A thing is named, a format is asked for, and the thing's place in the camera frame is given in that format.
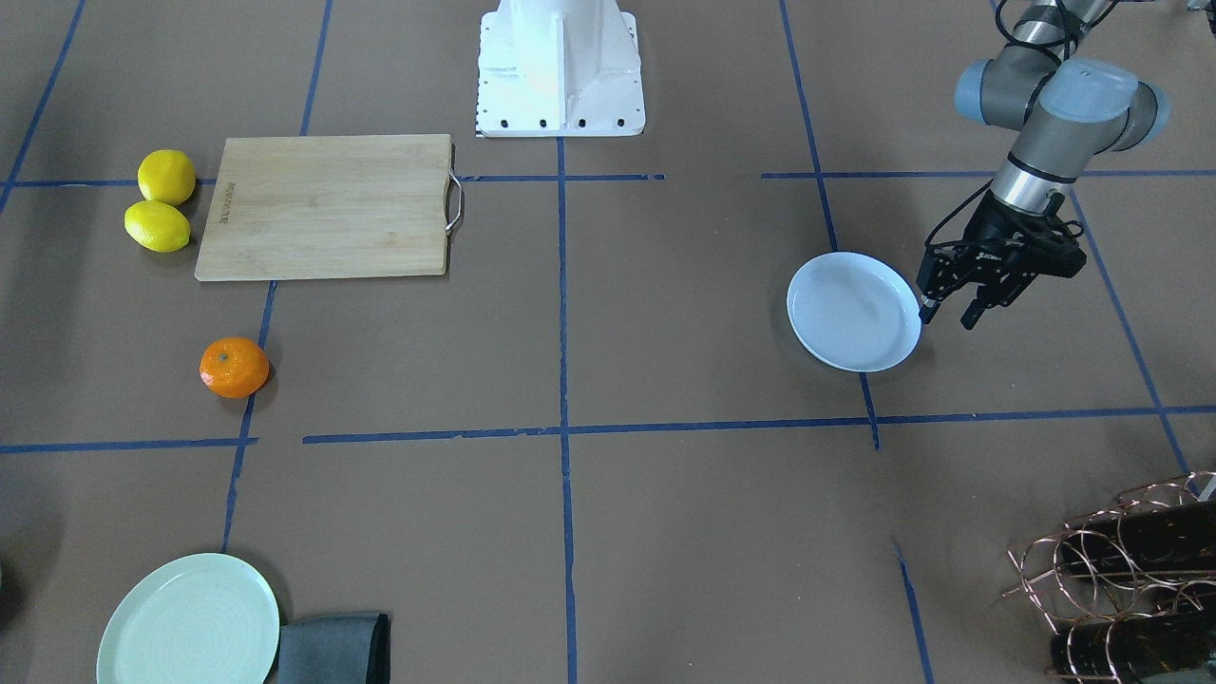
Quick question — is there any upper yellow lemon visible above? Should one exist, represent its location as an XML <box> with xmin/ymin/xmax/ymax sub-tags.
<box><xmin>136</xmin><ymin>150</ymin><xmax>197</xmax><ymax>206</ymax></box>

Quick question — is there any folded grey cloth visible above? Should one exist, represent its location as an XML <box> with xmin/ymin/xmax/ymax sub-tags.
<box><xmin>277</xmin><ymin>612</ymin><xmax>392</xmax><ymax>683</ymax></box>

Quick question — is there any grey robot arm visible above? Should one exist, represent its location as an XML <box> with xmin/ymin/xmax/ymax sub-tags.
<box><xmin>916</xmin><ymin>1</ymin><xmax>1171</xmax><ymax>330</ymax></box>

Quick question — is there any lower yellow lemon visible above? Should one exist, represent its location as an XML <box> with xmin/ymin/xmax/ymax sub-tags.
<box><xmin>124</xmin><ymin>200</ymin><xmax>192</xmax><ymax>253</ymax></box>

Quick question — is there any orange mandarin fruit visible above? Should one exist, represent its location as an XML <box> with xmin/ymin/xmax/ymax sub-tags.
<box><xmin>199</xmin><ymin>336</ymin><xmax>271</xmax><ymax>399</ymax></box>

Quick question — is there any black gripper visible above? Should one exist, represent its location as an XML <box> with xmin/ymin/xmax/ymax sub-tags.
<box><xmin>917</xmin><ymin>190</ymin><xmax>1090</xmax><ymax>331</ymax></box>

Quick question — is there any dark wine bottle upper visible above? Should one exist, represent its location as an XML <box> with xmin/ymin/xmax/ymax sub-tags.
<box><xmin>1059</xmin><ymin>501</ymin><xmax>1215</xmax><ymax>581</ymax></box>

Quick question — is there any dark wine bottle lower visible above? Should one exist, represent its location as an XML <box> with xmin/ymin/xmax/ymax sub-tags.
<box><xmin>1049</xmin><ymin>612</ymin><xmax>1215</xmax><ymax>683</ymax></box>

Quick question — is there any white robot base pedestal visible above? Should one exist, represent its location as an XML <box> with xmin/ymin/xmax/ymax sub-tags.
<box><xmin>475</xmin><ymin>1</ymin><xmax>647</xmax><ymax>138</ymax></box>

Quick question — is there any yellow lemon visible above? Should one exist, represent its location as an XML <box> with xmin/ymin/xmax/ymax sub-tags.
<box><xmin>124</xmin><ymin>200</ymin><xmax>192</xmax><ymax>253</ymax></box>
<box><xmin>136</xmin><ymin>150</ymin><xmax>197</xmax><ymax>206</ymax></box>

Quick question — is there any light green plate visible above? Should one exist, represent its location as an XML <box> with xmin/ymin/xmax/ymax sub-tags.
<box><xmin>95</xmin><ymin>553</ymin><xmax>278</xmax><ymax>683</ymax></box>

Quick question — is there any bamboo cutting board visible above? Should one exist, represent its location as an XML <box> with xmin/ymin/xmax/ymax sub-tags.
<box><xmin>195</xmin><ymin>134</ymin><xmax>465</xmax><ymax>282</ymax></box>

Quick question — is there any copper wire bottle rack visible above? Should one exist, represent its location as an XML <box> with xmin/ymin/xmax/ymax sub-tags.
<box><xmin>1006</xmin><ymin>471</ymin><xmax>1215</xmax><ymax>683</ymax></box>

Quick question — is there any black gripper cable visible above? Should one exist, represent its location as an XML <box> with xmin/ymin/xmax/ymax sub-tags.
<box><xmin>923</xmin><ymin>180</ymin><xmax>995</xmax><ymax>253</ymax></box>

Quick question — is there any light blue plate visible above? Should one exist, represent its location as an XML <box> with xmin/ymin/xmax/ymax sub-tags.
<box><xmin>786</xmin><ymin>252</ymin><xmax>922</xmax><ymax>372</ymax></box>

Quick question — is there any dark wine bottle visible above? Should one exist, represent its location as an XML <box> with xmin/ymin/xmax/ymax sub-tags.
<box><xmin>1049</xmin><ymin>612</ymin><xmax>1215</xmax><ymax>683</ymax></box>
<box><xmin>1059</xmin><ymin>501</ymin><xmax>1215</xmax><ymax>581</ymax></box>

